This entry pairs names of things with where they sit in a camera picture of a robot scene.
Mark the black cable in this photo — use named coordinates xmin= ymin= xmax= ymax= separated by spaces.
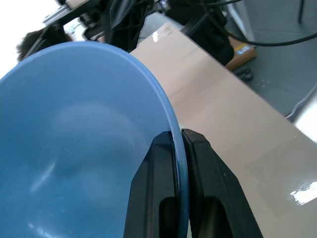
xmin=199 ymin=0 xmax=317 ymax=46

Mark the dark-haired person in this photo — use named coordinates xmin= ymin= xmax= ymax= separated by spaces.
xmin=15 ymin=25 xmax=75 ymax=62

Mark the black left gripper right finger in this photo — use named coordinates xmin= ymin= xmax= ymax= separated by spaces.
xmin=181 ymin=128 xmax=264 ymax=238

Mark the aluminium frame desk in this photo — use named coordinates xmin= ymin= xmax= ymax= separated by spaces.
xmin=42 ymin=0 xmax=109 ymax=27

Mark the blue plastic bowl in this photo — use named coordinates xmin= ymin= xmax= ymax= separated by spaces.
xmin=0 ymin=40 xmax=190 ymax=238

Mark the small black floor object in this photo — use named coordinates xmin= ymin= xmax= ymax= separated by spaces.
xmin=234 ymin=67 xmax=254 ymax=80

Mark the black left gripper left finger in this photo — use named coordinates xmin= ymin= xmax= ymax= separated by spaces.
xmin=123 ymin=130 xmax=181 ymax=238

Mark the brown cardboard box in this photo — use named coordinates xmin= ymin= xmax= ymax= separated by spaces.
xmin=225 ymin=36 xmax=257 ymax=70

